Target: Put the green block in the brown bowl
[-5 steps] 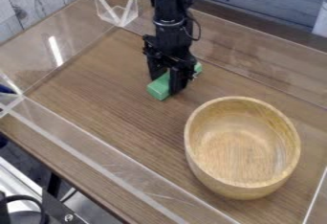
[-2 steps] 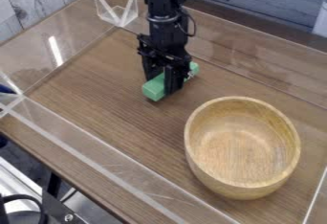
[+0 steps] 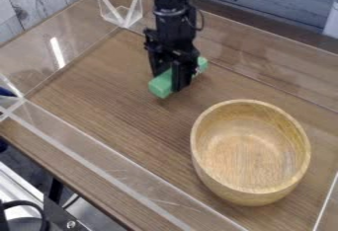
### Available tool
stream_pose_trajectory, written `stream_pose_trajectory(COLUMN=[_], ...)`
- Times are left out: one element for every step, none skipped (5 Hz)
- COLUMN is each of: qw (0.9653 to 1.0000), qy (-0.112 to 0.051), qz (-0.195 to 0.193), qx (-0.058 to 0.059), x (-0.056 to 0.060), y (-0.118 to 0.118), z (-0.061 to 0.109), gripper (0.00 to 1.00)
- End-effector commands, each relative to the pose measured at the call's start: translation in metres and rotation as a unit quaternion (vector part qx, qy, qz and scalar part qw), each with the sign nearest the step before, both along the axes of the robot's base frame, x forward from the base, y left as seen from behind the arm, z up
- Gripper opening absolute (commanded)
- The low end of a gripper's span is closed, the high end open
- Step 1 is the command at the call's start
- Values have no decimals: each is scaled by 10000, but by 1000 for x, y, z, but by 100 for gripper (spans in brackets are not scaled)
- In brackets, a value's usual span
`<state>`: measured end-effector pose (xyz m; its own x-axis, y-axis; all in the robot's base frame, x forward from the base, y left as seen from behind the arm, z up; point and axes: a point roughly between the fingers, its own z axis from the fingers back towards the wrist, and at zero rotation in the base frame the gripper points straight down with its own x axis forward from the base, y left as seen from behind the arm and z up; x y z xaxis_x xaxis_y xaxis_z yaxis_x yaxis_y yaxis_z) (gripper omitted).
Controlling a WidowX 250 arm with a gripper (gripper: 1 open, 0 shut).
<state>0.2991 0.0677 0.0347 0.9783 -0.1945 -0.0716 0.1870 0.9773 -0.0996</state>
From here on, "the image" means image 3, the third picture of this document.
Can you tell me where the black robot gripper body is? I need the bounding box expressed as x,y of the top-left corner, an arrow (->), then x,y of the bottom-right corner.
144,9 -> 199,64

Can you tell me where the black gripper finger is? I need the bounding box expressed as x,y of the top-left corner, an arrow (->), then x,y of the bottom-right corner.
171,60 -> 198,92
148,50 -> 171,77

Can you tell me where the green rectangular block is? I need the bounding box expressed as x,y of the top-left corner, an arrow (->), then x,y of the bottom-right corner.
148,56 -> 209,99

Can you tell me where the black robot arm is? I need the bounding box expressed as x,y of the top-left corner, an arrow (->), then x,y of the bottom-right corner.
144,0 -> 203,92

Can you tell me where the light wooden bowl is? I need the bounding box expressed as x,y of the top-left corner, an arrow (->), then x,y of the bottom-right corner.
190,99 -> 311,206

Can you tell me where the clear acrylic enclosure wall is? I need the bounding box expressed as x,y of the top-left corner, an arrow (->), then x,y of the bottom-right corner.
0,0 -> 338,231

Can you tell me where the black metal bracket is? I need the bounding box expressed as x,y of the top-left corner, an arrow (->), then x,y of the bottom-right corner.
44,196 -> 91,231

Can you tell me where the black cable lower left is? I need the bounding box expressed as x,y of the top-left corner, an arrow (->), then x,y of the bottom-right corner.
0,200 -> 51,231

